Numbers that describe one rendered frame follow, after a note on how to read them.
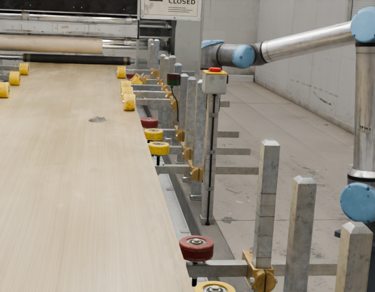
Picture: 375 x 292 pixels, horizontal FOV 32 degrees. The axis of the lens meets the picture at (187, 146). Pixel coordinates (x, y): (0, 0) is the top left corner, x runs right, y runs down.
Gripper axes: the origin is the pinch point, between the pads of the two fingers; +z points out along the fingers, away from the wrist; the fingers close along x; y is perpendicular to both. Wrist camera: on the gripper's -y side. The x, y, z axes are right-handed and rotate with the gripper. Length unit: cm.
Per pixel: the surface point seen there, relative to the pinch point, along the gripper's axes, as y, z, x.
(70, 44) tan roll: -250, -13, -68
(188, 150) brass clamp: 9.0, 7.6, -8.9
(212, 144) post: 58, -6, -8
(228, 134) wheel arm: -23.1, 7.3, 13.8
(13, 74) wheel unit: -123, -5, -95
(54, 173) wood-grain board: 67, 2, -58
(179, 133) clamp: -16.0, 6.0, -9.4
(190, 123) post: 6.2, -2.9, -7.8
